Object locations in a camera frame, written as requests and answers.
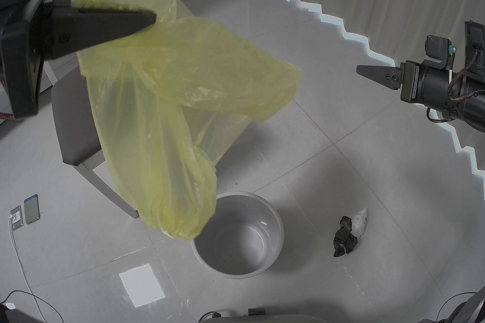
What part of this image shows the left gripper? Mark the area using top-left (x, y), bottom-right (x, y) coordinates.
top-left (0, 0), bottom-right (157, 119)

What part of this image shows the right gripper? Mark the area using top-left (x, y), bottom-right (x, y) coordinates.
top-left (356, 60), bottom-right (453, 109)

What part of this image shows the yellow plastic bag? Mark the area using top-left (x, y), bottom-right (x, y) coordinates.
top-left (71, 0), bottom-right (304, 240)

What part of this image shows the white wrapper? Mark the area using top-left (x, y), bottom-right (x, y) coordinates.
top-left (350, 207), bottom-right (370, 237)

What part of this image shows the black plastic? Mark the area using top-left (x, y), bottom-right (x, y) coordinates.
top-left (333, 216), bottom-right (359, 258)

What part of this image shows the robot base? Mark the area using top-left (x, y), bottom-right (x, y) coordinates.
top-left (197, 308), bottom-right (315, 323)

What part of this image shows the white trash bin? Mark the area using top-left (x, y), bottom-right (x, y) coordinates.
top-left (190, 192), bottom-right (285, 279)

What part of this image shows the grey cushioned white chair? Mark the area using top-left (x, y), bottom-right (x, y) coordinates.
top-left (36, 0), bottom-right (139, 219)

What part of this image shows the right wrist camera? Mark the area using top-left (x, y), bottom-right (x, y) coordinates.
top-left (425, 35), bottom-right (456, 69)

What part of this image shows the white cable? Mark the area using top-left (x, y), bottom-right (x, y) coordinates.
top-left (9, 215), bottom-right (43, 323)

